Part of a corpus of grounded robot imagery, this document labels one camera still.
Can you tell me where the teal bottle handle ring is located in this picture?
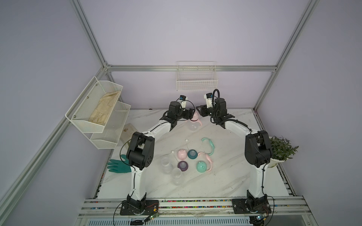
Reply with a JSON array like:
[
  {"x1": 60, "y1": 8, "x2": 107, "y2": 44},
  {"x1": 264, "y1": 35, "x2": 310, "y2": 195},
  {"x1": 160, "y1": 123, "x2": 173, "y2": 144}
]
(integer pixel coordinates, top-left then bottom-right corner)
[{"x1": 201, "y1": 137, "x2": 215, "y2": 156}]

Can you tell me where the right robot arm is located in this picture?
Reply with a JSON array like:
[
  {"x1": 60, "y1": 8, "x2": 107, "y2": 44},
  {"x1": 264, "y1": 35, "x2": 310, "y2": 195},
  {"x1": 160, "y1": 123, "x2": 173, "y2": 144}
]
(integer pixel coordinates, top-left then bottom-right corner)
[{"x1": 196, "y1": 89, "x2": 273, "y2": 205}]

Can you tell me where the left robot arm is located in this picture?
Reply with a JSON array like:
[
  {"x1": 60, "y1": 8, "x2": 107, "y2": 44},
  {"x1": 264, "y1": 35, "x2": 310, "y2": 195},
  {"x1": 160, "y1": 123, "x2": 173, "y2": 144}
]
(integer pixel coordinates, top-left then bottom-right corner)
[{"x1": 126, "y1": 100, "x2": 196, "y2": 202}]

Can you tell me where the teal nipple collar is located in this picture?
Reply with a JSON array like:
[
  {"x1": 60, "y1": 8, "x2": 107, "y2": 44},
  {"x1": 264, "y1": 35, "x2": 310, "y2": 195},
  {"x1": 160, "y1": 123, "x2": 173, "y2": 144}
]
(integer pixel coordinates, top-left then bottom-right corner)
[{"x1": 187, "y1": 149, "x2": 198, "y2": 160}]

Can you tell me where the pink bottle cap centre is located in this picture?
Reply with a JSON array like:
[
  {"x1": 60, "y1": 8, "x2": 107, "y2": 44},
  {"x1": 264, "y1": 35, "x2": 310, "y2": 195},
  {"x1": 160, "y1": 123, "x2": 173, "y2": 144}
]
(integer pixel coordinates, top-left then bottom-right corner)
[{"x1": 177, "y1": 149, "x2": 188, "y2": 161}]

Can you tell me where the purple nipple collar front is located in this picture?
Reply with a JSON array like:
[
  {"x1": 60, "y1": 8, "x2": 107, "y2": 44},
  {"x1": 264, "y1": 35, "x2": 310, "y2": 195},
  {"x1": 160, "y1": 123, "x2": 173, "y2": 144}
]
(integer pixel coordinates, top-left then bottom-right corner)
[{"x1": 177, "y1": 161, "x2": 189, "y2": 172}]

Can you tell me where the teal bottle cap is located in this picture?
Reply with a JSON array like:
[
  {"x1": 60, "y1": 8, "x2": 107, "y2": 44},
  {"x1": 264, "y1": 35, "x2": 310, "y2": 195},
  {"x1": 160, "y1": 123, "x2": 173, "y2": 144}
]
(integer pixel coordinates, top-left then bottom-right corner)
[{"x1": 196, "y1": 161, "x2": 207, "y2": 173}]

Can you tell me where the beige glove on table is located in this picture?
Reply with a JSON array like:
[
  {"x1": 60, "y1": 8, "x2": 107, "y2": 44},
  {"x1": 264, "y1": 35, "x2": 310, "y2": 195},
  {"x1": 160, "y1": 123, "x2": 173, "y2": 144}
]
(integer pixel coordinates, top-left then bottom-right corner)
[{"x1": 120, "y1": 123, "x2": 138, "y2": 144}]

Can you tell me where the white mesh lower shelf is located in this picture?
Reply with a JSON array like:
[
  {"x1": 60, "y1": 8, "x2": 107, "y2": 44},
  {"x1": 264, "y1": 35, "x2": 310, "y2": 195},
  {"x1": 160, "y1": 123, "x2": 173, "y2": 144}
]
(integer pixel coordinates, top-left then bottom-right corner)
[{"x1": 90, "y1": 101, "x2": 131, "y2": 149}]

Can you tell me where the white mesh shelf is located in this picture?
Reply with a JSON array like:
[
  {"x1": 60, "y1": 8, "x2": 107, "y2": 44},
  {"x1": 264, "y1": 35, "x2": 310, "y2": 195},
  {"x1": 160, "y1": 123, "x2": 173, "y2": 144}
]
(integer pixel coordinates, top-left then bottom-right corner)
[
  {"x1": 90, "y1": 101, "x2": 131, "y2": 149},
  {"x1": 65, "y1": 77, "x2": 123, "y2": 133}
]

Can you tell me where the potted green plant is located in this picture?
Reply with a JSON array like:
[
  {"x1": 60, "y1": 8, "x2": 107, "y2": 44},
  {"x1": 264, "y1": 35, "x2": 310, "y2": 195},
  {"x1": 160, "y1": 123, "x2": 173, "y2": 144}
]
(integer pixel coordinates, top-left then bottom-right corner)
[{"x1": 268, "y1": 136, "x2": 299, "y2": 168}]

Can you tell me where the beige cloth glove in shelf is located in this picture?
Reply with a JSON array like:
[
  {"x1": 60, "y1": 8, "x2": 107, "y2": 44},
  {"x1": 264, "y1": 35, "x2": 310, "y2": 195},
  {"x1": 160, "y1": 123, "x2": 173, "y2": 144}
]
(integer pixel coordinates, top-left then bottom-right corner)
[{"x1": 89, "y1": 91, "x2": 121, "y2": 126}]

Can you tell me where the green rubber glove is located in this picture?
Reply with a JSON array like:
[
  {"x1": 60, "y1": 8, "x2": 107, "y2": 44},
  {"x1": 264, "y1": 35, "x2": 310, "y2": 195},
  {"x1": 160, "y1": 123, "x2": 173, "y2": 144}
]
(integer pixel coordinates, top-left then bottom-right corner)
[{"x1": 107, "y1": 154, "x2": 131, "y2": 174}]

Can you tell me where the white mesh upper shelf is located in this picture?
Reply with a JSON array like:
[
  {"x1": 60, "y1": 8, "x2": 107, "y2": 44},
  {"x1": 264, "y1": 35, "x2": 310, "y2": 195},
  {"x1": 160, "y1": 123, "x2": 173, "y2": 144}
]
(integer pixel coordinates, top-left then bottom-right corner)
[{"x1": 65, "y1": 77, "x2": 123, "y2": 133}]

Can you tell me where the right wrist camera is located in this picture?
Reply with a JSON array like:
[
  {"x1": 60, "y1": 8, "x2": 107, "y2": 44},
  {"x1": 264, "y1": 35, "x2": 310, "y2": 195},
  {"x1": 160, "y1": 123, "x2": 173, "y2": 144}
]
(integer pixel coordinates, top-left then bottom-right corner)
[{"x1": 204, "y1": 93, "x2": 214, "y2": 108}]

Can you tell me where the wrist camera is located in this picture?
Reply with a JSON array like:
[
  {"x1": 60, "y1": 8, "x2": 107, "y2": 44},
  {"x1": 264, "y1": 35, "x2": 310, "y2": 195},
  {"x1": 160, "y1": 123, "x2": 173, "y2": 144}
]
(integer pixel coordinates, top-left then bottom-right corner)
[
  {"x1": 204, "y1": 93, "x2": 214, "y2": 108},
  {"x1": 179, "y1": 95, "x2": 187, "y2": 111}
]

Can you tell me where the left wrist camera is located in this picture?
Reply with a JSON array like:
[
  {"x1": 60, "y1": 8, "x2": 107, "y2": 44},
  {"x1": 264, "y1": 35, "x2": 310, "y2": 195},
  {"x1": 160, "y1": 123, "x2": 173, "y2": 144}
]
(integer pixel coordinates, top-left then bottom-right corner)
[{"x1": 179, "y1": 95, "x2": 187, "y2": 111}]

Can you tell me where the white wire wall basket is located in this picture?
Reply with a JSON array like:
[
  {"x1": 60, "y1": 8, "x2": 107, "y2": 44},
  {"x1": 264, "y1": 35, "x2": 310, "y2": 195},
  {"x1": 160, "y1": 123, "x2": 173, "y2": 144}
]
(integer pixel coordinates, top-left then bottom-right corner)
[{"x1": 176, "y1": 61, "x2": 218, "y2": 91}]

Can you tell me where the pink handle ring centre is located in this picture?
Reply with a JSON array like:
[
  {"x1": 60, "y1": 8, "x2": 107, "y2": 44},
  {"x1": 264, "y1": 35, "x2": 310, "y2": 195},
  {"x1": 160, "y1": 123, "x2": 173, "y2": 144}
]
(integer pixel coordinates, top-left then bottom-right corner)
[{"x1": 197, "y1": 152, "x2": 213, "y2": 172}]

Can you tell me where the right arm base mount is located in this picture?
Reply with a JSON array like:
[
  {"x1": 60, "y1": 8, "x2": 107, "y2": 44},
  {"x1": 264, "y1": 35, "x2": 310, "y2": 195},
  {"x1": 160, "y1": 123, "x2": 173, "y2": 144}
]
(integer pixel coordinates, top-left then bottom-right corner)
[{"x1": 232, "y1": 191, "x2": 272, "y2": 214}]

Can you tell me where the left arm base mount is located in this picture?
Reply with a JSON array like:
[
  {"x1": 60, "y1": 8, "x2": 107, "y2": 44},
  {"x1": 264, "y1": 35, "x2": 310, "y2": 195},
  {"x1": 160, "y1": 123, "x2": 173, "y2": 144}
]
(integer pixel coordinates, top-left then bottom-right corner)
[{"x1": 119, "y1": 193, "x2": 159, "y2": 216}]

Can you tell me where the aluminium front rail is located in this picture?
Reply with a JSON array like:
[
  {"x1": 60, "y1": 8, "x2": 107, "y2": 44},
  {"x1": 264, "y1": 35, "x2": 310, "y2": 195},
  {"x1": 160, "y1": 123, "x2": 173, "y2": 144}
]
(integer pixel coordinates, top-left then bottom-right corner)
[{"x1": 78, "y1": 196, "x2": 312, "y2": 218}]

